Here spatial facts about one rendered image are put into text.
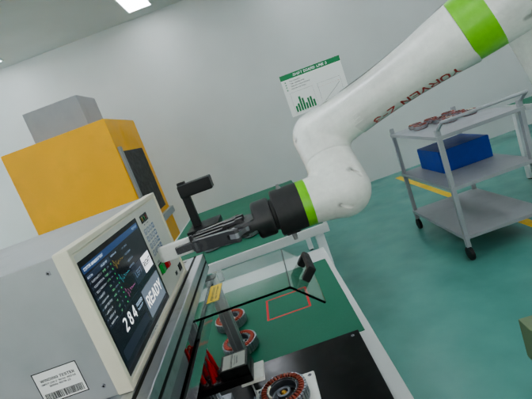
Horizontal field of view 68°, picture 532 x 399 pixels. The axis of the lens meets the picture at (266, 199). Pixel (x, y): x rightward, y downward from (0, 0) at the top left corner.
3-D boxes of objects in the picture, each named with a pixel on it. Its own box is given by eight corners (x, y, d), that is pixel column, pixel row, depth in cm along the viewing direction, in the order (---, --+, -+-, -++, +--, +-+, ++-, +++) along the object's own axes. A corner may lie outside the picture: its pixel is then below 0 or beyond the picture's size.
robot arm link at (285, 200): (290, 175, 81) (294, 181, 72) (308, 227, 83) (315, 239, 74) (262, 185, 81) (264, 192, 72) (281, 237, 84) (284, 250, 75)
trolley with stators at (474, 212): (478, 205, 365) (450, 99, 347) (563, 235, 266) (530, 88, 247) (416, 227, 367) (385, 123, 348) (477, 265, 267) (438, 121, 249)
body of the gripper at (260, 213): (281, 237, 74) (235, 254, 75) (279, 226, 83) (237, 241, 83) (267, 200, 73) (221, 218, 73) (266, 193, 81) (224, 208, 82)
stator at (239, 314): (217, 324, 147) (213, 315, 146) (245, 312, 148) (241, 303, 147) (218, 338, 136) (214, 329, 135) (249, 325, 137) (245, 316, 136)
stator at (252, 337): (266, 341, 123) (262, 331, 123) (241, 364, 116) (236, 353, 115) (244, 336, 132) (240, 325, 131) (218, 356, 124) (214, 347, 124)
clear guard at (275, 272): (309, 262, 103) (302, 241, 102) (326, 302, 79) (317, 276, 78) (191, 304, 104) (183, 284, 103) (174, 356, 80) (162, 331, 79)
